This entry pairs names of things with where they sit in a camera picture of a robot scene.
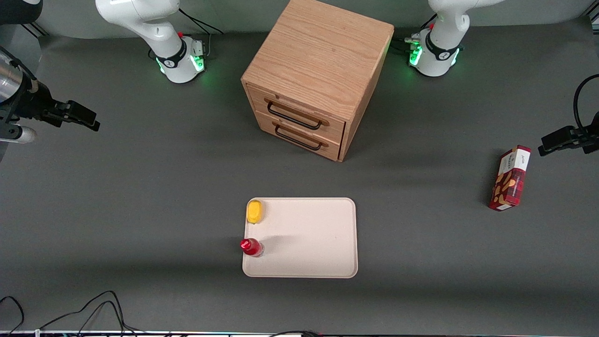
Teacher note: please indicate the beige rectangular tray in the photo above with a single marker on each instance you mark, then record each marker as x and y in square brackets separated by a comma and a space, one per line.
[313, 238]

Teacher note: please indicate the small red bottle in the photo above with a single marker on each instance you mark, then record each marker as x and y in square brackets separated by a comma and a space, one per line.
[251, 246]

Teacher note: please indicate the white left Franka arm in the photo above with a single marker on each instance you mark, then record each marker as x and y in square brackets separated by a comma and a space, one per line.
[440, 47]

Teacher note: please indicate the oak wooden drawer cabinet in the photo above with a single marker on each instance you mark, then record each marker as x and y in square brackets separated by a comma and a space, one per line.
[323, 51]

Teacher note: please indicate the red plaid cookie box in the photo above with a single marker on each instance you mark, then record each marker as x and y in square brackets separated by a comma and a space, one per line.
[510, 182]

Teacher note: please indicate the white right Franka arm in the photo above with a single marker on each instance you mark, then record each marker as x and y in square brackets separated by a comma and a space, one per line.
[149, 28]

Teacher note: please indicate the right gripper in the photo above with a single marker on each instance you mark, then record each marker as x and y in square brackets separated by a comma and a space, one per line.
[38, 105]

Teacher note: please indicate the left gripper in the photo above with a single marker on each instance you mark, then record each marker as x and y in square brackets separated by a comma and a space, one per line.
[590, 137]

